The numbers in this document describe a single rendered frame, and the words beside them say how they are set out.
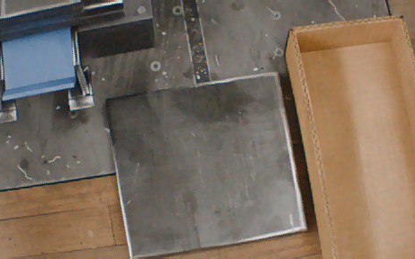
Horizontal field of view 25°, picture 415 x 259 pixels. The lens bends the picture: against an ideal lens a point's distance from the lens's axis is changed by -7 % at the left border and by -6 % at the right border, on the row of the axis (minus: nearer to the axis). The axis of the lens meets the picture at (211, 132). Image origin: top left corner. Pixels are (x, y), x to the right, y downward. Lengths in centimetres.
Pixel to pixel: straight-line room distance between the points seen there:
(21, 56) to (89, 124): 12
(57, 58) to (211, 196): 20
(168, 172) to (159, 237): 6
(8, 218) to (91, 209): 9
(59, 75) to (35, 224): 16
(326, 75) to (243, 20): 10
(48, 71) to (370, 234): 35
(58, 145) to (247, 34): 22
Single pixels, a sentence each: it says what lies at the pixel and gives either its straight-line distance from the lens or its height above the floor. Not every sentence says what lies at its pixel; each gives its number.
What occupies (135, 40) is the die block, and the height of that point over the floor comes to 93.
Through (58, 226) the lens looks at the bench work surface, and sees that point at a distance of 95.
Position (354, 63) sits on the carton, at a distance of 99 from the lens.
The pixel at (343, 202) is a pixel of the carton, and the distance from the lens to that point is 95.
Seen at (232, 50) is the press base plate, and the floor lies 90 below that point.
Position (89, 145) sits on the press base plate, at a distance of 96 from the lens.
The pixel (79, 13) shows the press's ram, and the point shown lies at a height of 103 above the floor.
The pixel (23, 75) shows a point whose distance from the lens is 90.
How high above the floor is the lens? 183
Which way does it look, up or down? 75 degrees down
